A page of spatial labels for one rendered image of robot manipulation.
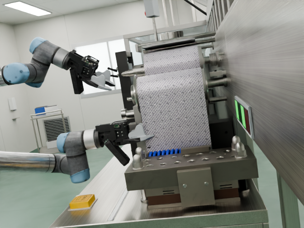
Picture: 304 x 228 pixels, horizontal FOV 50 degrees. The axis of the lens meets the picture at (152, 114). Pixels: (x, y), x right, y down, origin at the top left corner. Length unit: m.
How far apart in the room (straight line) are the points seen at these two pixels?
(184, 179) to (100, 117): 6.17
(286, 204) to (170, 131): 0.56
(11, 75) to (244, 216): 0.90
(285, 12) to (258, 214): 0.70
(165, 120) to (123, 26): 5.82
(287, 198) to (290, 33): 1.10
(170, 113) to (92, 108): 6.01
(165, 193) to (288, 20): 0.77
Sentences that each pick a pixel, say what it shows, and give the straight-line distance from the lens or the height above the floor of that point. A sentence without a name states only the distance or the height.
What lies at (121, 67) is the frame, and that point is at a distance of 1.51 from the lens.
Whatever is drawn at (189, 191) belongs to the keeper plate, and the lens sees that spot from 0.99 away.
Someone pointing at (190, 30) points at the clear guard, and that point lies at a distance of 2.19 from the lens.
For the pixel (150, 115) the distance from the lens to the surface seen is 1.17.
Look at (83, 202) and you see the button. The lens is 1.17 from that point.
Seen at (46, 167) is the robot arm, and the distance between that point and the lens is 1.32.
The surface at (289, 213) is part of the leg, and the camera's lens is 1.45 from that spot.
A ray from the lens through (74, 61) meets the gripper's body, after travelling 1.33.
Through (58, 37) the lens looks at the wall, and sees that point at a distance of 7.34.
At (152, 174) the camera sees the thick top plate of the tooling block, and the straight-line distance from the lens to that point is 1.01.
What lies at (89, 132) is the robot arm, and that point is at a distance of 1.21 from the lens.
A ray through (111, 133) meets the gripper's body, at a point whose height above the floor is 1.13.
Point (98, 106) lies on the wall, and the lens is 7.07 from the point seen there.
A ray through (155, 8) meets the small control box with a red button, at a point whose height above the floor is 1.65.
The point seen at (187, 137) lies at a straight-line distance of 1.17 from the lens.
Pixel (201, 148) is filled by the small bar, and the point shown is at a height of 1.04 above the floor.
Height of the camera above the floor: 1.32
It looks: 7 degrees down
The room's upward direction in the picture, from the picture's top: 9 degrees counter-clockwise
